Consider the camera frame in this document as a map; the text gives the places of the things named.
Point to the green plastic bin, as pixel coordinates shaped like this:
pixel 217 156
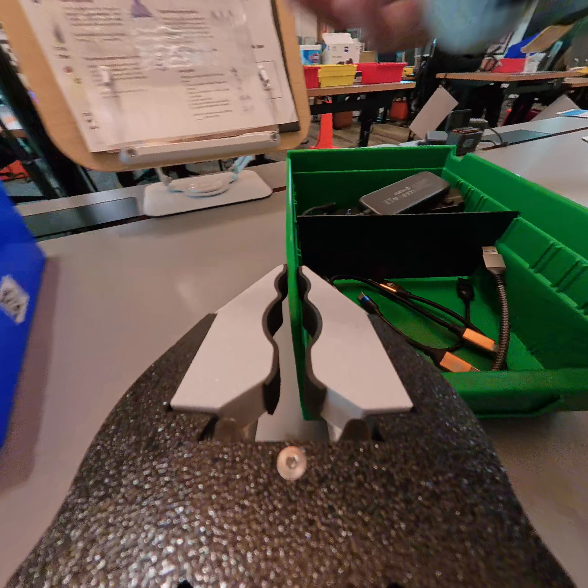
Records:
pixel 505 390

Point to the black bin divider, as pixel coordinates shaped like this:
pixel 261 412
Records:
pixel 390 243

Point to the yellow plastic bin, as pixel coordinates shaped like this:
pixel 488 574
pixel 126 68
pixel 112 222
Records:
pixel 337 76

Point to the blue plastic bin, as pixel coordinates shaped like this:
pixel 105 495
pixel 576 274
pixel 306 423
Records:
pixel 18 275

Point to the white card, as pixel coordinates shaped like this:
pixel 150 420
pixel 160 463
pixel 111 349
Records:
pixel 434 112

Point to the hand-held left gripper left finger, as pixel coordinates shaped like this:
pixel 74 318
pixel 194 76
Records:
pixel 229 363

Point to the dark grey usb hub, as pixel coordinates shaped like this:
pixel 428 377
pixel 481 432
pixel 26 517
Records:
pixel 404 193

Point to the orange container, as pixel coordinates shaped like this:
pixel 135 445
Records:
pixel 398 110

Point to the blue white container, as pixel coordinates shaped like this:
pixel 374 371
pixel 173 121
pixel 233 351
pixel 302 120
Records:
pixel 311 55

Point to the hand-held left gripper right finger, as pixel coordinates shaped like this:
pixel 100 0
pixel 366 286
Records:
pixel 353 367

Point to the black electronic device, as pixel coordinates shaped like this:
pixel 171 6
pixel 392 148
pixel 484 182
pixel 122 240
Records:
pixel 464 140

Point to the person's right hand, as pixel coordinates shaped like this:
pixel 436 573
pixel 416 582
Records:
pixel 390 23

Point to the printed instruction sheets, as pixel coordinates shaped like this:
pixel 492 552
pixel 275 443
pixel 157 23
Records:
pixel 160 69

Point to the black flat pad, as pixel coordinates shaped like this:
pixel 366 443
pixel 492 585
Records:
pixel 523 136

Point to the red plastic bin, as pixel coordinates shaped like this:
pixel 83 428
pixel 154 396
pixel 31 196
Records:
pixel 381 73
pixel 311 77

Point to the wooden-edged table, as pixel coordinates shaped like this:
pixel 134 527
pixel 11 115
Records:
pixel 367 92
pixel 505 76

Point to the wooden document stand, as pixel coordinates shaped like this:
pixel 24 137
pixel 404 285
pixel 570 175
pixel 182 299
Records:
pixel 296 92

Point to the white cardboard box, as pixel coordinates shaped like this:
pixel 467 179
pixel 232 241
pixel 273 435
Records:
pixel 342 48

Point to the orange traffic cone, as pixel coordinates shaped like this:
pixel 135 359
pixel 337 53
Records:
pixel 325 135

